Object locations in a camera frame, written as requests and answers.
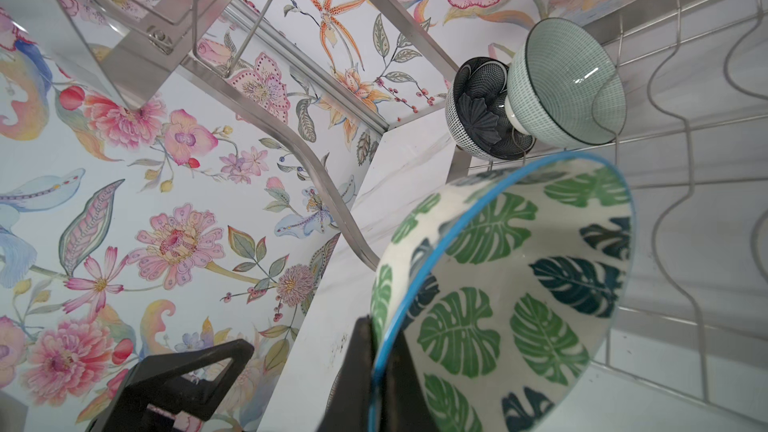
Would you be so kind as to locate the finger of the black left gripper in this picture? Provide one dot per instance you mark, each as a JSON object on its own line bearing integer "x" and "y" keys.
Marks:
{"x": 162, "y": 386}

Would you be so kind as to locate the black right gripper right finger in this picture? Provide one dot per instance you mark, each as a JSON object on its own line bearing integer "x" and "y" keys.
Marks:
{"x": 404, "y": 406}

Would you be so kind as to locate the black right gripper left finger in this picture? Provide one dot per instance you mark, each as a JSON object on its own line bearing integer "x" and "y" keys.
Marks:
{"x": 349, "y": 405}

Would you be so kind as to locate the green leaf pattern bowl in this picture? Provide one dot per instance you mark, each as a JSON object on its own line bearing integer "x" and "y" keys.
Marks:
{"x": 504, "y": 286}

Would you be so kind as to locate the dark patterned bowl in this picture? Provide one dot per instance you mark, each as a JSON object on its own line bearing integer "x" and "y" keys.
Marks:
{"x": 476, "y": 115}

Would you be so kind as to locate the pale green bowl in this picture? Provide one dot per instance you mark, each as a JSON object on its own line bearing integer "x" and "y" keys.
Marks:
{"x": 564, "y": 89}

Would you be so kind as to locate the stainless steel dish rack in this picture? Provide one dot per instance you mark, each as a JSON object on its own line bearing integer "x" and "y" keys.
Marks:
{"x": 177, "y": 174}

